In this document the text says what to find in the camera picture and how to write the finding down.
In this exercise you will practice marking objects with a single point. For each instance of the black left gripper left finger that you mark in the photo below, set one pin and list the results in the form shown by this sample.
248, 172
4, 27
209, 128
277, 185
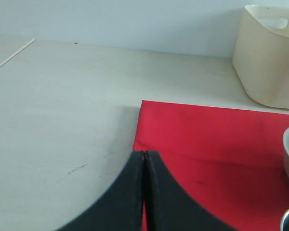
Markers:
120, 208

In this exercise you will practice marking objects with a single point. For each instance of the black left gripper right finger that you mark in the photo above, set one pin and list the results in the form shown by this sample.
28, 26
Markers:
168, 207

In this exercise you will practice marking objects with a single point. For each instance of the red table cloth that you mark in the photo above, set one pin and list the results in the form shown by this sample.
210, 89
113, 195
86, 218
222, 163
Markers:
228, 160

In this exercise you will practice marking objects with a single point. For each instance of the cream plastic bin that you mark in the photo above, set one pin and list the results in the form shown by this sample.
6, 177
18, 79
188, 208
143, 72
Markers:
261, 55

